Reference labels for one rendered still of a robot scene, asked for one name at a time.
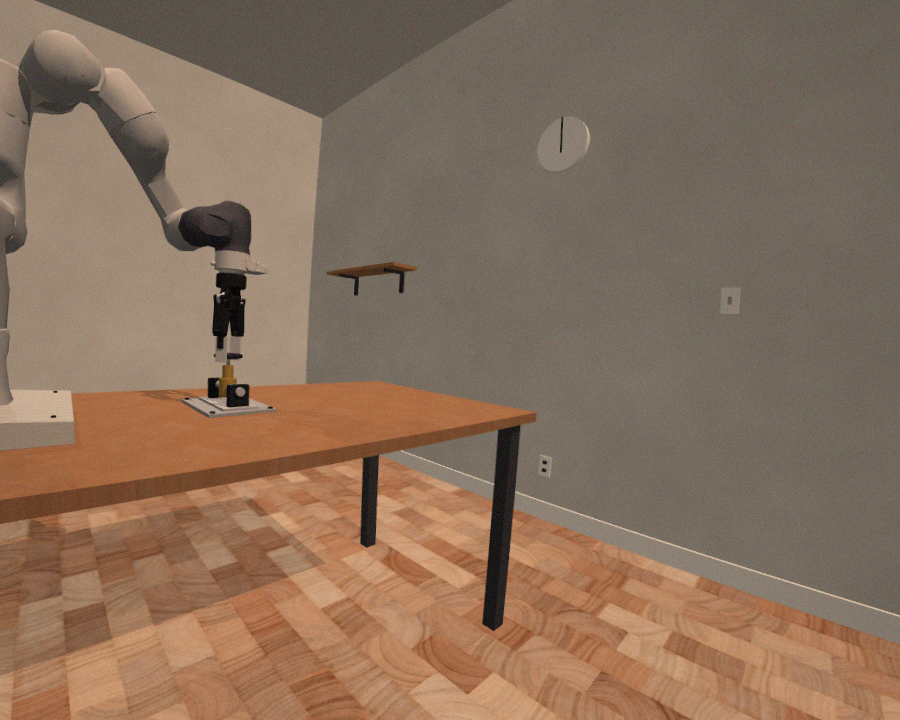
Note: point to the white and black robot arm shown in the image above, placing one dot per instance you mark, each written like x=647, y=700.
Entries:
x=58, y=72

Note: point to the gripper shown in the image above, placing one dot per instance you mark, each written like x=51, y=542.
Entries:
x=231, y=285

